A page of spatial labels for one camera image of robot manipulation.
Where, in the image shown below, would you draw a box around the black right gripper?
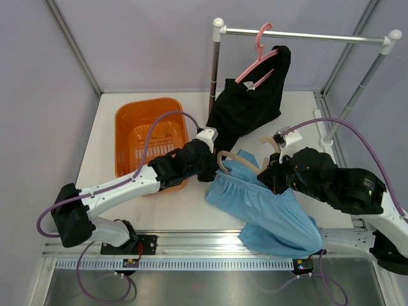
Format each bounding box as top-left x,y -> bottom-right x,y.
258,149 -> 330,203

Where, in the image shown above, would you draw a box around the beige wooden hanger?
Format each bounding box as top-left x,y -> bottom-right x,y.
217,136 -> 281,175

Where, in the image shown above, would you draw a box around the light blue shorts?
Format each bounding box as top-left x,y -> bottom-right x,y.
205,159 -> 323,258

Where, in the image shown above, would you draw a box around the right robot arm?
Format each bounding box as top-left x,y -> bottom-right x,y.
257,147 -> 407,275

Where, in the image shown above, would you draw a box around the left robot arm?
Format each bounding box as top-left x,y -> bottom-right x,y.
51,139 -> 212,254

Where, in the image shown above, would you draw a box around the black shorts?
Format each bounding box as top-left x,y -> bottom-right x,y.
207,45 -> 291,152

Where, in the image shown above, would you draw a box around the pink plastic hanger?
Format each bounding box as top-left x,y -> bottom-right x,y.
235,23 -> 279,91

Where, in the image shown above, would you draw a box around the orange plastic laundry basket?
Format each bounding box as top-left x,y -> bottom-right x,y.
115,97 -> 189,177

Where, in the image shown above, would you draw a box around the metal clothes rack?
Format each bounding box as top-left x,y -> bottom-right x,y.
208,17 -> 403,150

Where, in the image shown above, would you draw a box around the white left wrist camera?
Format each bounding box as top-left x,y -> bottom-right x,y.
195,127 -> 218,153

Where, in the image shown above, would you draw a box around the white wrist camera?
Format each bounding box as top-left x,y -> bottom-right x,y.
273,129 -> 303,164
195,127 -> 218,153

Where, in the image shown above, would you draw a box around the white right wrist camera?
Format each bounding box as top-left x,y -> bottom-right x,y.
273,129 -> 303,164

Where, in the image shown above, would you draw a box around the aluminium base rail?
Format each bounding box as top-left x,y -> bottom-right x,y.
41,229 -> 388,259

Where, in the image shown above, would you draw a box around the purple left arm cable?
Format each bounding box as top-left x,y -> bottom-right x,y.
36,110 -> 205,302

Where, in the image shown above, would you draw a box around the white slotted cable duct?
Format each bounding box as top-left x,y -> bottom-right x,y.
55,258 -> 294,271

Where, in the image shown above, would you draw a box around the aluminium frame post right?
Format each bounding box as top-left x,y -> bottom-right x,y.
321,0 -> 382,98

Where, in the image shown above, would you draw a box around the aluminium frame post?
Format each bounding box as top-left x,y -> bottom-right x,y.
321,0 -> 382,98
44,0 -> 103,98

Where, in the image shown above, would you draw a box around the aluminium frame post left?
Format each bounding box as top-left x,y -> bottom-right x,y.
44,0 -> 103,98

